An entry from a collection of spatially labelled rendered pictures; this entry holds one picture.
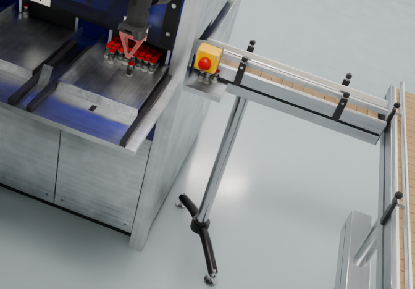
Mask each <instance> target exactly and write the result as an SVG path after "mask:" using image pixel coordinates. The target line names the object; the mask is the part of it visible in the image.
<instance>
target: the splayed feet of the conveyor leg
mask: <svg viewBox="0 0 415 289"><path fill-rule="evenodd" d="M175 206H176V207H177V208H179V209H185V208H186V209H187V210H188V212H189V213H190V215H191V216H192V221H191V224H190V228H191V230H192V231H193V232H195V233H197V234H199V236H200V239H201V243H202V246H203V251H204V256H205V260H206V265H207V271H208V274H207V275H205V277H204V282H205V284H206V285H207V286H209V287H214V286H216V285H217V282H218V280H217V277H216V276H215V274H217V273H218V270H217V265H216V260H215V256H214V251H213V247H212V243H211V239H210V236H209V232H208V228H209V225H210V220H209V218H208V220H207V223H206V224H199V223H197V221H196V216H197V214H198V211H199V210H198V208H197V207H196V205H195V204H194V203H193V202H192V200H191V199H190V198H189V197H188V196H187V195H186V194H184V193H182V194H181V195H180V196H179V199H177V200H176V201H175Z"/></svg>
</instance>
